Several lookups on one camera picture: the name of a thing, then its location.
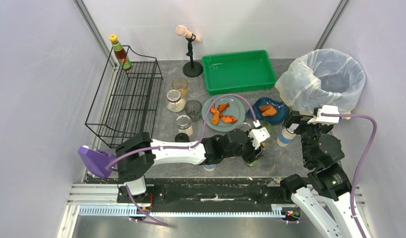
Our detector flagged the blue label spice jar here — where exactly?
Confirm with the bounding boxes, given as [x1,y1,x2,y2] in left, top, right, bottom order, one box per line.
[276,127,296,147]
[203,165,216,172]

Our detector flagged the black lid spice jar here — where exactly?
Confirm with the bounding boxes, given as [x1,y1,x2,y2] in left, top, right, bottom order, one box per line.
[174,132,190,143]

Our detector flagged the sauce bottle yellow cap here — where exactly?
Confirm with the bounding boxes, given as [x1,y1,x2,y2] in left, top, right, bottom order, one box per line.
[245,158,259,167]

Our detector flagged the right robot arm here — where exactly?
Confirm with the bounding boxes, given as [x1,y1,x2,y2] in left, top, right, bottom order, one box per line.
[280,106,377,238]

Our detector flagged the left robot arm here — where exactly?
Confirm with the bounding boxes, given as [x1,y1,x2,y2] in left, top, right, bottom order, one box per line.
[108,127,270,195]

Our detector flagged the glass jar near green cup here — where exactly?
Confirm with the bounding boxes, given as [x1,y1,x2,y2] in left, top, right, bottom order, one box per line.
[237,122,253,132]

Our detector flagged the green glass cup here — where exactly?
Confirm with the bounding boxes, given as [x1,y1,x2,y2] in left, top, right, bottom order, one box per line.
[259,120,273,136]

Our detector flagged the dark blue leaf plate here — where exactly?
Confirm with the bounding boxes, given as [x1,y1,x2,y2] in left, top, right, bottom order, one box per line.
[252,97,289,124]

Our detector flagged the orange fried chicken piece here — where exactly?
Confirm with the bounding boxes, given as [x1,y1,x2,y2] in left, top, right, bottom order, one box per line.
[221,116,237,124]

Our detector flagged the orange breaded food piece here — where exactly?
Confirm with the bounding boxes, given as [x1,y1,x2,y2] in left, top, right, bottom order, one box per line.
[262,107,277,117]

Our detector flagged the grey round plate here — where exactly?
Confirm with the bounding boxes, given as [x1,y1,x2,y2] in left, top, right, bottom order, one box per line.
[205,96,246,132]

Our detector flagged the brown fried food piece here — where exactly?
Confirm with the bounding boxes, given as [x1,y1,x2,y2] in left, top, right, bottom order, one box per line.
[259,104,273,113]

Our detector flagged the orange breaded chicken strip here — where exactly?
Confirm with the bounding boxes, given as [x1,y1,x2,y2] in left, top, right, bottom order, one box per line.
[210,112,220,125]

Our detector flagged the orange chicken drumstick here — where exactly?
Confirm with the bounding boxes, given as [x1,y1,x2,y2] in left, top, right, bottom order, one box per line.
[217,103,230,113]

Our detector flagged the orange chicken wing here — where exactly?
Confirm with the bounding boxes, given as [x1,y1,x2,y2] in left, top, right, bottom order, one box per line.
[210,101,222,118]

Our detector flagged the trash bin with plastic bag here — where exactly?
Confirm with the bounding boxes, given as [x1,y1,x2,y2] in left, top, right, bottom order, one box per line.
[274,49,366,119]

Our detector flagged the small glass jar rice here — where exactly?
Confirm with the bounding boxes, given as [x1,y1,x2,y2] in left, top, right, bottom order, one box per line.
[176,115,193,136]

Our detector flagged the smoky grey glass cup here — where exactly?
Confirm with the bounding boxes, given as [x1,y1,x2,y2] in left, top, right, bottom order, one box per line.
[184,100,202,122]

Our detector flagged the green plastic tray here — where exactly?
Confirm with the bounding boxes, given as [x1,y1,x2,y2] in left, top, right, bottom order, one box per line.
[202,50,277,95]

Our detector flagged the glass jar silver rim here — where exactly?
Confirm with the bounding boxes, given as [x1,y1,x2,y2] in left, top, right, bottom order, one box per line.
[166,89,186,113]

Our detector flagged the amber glass cup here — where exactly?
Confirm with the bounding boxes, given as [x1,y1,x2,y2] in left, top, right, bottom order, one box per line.
[171,77,189,99]

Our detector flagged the black microphone stand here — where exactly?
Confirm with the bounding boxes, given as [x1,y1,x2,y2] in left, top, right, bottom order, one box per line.
[183,33,203,77]

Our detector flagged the beige microphone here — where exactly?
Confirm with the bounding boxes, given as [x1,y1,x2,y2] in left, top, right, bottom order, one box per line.
[175,25,202,43]

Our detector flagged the purple plastic base cover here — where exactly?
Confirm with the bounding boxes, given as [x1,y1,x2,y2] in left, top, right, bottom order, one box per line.
[77,145,116,179]

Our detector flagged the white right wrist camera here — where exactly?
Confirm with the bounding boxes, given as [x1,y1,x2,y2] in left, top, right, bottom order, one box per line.
[307,105,339,125]

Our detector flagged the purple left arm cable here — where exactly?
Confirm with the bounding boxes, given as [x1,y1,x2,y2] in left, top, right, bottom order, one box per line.
[106,93,260,227]

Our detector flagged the black wire rack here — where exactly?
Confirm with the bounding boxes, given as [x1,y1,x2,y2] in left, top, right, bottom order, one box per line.
[84,45,163,148]

